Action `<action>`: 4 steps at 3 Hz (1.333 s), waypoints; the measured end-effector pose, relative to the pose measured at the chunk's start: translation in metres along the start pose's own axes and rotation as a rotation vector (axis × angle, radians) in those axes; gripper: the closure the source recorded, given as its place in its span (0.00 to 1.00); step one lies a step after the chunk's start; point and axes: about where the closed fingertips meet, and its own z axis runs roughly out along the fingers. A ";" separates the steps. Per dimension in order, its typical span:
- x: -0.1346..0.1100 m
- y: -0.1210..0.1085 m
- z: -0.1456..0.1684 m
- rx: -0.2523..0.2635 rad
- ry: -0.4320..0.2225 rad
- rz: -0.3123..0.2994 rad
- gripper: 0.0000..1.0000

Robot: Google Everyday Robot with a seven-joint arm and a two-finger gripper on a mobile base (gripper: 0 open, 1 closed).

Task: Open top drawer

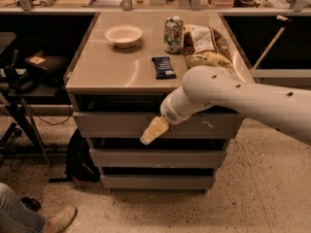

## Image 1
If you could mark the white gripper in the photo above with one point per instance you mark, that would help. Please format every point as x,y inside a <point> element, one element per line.
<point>169,111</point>

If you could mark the grey top drawer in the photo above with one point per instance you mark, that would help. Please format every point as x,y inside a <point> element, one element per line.
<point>132,125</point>

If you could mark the grey drawer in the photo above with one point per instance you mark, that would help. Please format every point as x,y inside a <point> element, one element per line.
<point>158,158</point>
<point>158,182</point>
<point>132,125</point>

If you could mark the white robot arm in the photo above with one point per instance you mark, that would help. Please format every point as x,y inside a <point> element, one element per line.
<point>285,109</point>

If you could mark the grey bottom drawer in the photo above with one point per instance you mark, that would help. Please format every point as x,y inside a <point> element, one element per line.
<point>158,182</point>

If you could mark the grey middle drawer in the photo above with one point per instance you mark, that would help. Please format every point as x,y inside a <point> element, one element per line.
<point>158,158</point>

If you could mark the grey drawer cabinet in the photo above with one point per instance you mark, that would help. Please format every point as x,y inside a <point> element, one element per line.
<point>108,79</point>

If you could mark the dark blue snack bar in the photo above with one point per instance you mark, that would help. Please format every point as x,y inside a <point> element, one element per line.
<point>163,67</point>

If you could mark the black backpack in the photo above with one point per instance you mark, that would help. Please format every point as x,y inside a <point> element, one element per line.
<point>79,164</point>

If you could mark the yellow brown chip bag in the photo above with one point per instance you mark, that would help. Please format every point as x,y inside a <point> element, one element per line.
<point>204,45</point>

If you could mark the white bowl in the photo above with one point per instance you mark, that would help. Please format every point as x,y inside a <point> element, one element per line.
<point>123,36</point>

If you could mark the green white soda can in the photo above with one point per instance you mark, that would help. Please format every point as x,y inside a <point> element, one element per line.
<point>173,32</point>

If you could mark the black box with label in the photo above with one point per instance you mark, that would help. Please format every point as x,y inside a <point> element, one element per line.
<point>42,65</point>

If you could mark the tan shoe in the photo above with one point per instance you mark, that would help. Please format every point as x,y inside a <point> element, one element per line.
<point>62,219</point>

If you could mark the black side desk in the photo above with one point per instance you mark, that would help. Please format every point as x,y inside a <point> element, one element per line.
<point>27,122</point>

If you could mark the black headphones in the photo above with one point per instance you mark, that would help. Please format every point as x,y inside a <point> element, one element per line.
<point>20,84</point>

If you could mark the white-tipped stick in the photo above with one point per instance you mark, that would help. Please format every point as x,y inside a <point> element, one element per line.
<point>285,21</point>

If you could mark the person leg in jeans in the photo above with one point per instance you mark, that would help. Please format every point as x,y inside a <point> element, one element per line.
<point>15,216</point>

